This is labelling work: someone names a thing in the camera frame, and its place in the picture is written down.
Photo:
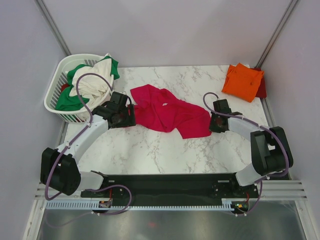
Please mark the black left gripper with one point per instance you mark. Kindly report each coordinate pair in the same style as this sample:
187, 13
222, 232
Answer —
129, 121

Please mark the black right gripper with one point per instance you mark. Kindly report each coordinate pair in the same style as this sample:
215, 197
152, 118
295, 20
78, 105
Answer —
212, 128

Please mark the pink t shirt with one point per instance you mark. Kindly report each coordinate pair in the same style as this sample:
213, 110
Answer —
159, 110

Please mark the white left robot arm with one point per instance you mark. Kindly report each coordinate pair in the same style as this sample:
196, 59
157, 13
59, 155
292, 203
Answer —
59, 166

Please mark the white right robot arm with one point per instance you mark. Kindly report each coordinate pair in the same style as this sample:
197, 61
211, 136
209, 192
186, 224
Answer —
270, 151

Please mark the white t shirt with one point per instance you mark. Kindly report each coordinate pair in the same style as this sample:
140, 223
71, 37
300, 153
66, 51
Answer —
92, 82

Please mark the folded orange t shirt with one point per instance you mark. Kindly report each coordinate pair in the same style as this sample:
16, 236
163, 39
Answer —
237, 82

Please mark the folded dark red t shirt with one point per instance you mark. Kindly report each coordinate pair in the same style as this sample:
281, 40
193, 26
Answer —
257, 84

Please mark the green t shirt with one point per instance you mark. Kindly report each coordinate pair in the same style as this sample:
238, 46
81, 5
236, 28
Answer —
64, 102

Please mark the dark red t shirt in basket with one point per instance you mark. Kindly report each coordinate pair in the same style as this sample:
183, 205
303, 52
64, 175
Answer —
65, 88

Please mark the white plastic laundry basket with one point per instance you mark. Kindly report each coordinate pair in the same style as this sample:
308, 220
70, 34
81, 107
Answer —
60, 77

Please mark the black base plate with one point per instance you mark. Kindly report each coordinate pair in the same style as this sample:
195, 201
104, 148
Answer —
172, 190

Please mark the white slotted cable duct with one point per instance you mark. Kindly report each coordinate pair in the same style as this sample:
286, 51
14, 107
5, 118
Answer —
98, 205

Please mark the aluminium frame rail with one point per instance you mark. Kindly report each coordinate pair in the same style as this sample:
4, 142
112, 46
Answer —
272, 190

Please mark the right corner metal post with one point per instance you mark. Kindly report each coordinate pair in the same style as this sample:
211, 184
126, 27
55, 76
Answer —
277, 32

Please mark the corner metal post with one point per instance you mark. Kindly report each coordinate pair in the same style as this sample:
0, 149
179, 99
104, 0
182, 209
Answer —
277, 32
53, 26

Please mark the left corner metal post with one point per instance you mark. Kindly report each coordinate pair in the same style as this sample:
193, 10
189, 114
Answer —
53, 26

